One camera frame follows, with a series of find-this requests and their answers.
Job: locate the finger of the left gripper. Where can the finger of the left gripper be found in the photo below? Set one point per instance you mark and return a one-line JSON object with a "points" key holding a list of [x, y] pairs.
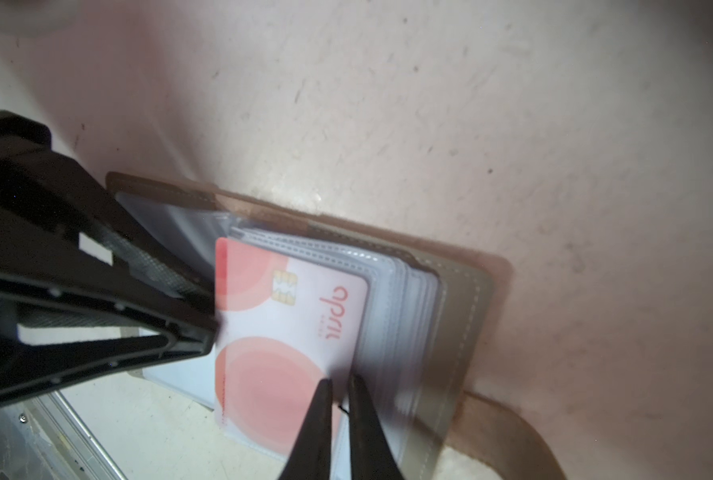
{"points": [[70, 251]]}

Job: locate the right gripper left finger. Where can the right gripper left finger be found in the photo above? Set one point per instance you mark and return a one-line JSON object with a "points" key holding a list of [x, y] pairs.
{"points": [[312, 452]]}

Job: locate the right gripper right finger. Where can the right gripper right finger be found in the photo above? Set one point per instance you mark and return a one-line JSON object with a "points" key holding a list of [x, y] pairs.
{"points": [[370, 455]]}

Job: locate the white pink april card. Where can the white pink april card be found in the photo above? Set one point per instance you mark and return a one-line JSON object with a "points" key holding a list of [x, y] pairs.
{"points": [[287, 323]]}

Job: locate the grey leather card holder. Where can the grey leather card holder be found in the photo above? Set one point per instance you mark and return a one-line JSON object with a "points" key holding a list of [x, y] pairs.
{"points": [[502, 440]]}

